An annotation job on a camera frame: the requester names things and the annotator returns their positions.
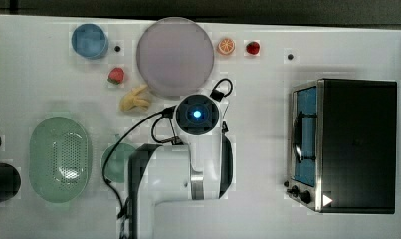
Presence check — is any orange slice toy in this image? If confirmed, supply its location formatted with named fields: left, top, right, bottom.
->
left=217, top=38, right=235, bottom=56

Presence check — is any red strawberry toy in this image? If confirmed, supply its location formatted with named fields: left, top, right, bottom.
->
left=107, top=68, right=124, bottom=85
left=246, top=41, right=260, bottom=56

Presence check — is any yellow banana toy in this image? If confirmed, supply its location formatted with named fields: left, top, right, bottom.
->
left=119, top=85, right=151, bottom=112

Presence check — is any lilac round plate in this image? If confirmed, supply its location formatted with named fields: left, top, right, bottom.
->
left=136, top=17, right=214, bottom=98

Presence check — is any green strainer basket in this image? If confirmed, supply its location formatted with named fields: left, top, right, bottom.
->
left=29, top=112, right=92, bottom=204

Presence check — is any silver toaster oven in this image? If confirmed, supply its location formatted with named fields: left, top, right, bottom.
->
left=284, top=79, right=398, bottom=214

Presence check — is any blue cup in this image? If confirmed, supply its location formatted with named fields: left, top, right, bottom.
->
left=71, top=24, right=108, bottom=60

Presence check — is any green cup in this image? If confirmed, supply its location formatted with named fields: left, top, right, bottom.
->
left=101, top=142, right=135, bottom=183

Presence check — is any large black cylinder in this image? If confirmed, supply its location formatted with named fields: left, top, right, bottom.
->
left=0, top=163, right=21, bottom=203

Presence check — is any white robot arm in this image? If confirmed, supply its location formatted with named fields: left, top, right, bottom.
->
left=126, top=94, right=233, bottom=239

